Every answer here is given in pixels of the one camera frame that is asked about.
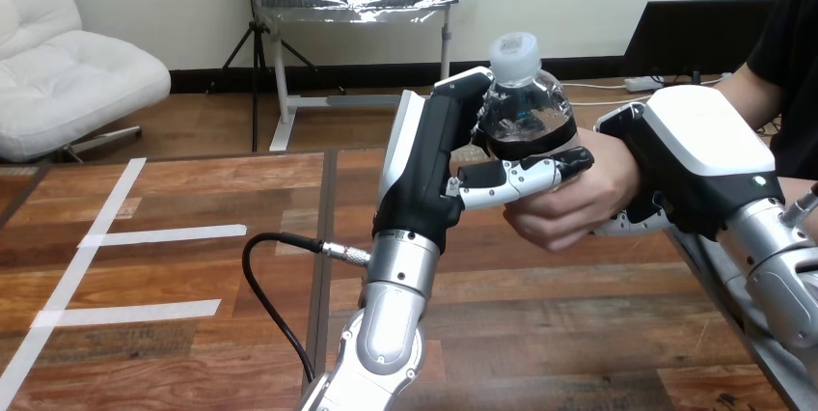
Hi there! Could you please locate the person's hand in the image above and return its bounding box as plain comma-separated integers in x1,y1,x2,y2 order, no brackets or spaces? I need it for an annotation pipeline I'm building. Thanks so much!
501,129,643,254

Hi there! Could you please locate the white cushioned chair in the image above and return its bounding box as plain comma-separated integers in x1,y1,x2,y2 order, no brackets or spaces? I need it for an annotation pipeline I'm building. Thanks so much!
0,0,173,164

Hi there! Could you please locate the person's forearm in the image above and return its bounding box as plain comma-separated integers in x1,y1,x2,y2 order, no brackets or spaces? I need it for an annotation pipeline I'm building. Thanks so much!
730,63,785,132

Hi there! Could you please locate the black tripod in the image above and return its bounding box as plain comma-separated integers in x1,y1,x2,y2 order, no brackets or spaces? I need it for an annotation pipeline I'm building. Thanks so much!
205,0,347,153

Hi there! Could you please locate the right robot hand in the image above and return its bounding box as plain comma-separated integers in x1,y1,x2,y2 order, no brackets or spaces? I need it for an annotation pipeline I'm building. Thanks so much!
592,84,785,240

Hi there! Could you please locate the clear water bottle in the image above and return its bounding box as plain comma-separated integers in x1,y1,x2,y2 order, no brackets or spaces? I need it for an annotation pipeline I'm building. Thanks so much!
475,31,581,163

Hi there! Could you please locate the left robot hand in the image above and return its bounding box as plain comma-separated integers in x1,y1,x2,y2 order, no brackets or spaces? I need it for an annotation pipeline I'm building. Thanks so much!
372,66,595,254

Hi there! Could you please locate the person's body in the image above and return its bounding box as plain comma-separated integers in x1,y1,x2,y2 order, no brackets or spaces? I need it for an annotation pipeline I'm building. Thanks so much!
744,0,818,218

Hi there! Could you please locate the white desk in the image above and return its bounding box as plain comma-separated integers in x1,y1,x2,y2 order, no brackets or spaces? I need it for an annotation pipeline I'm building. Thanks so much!
228,0,456,153

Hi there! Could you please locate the white power strip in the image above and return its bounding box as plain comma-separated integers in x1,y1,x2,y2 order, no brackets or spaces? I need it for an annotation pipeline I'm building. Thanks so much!
624,75,667,94

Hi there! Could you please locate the dark screen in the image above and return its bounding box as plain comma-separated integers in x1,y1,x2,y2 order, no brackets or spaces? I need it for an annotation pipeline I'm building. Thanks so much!
622,0,778,78

